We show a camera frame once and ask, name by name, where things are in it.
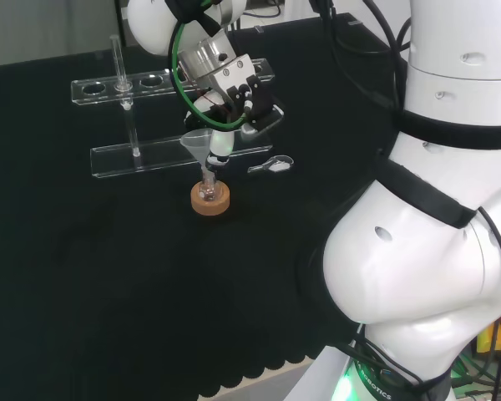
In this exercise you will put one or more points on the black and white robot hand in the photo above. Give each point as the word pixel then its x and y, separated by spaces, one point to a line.
pixel 234 73

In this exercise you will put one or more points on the clear plastic funnel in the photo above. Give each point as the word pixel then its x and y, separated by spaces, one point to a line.
pixel 197 144

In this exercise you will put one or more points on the clear glass weighing funnel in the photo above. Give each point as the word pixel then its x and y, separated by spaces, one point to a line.
pixel 277 166

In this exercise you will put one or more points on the clear acrylic funnel stand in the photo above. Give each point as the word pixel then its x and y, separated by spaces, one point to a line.
pixel 158 154

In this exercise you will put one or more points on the small round-bottom glass flask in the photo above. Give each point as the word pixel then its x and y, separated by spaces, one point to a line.
pixel 208 191

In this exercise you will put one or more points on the black bench cloth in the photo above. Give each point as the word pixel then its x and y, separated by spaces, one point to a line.
pixel 108 271

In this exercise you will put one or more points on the yellow stop button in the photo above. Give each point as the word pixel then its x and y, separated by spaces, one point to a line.
pixel 490 338

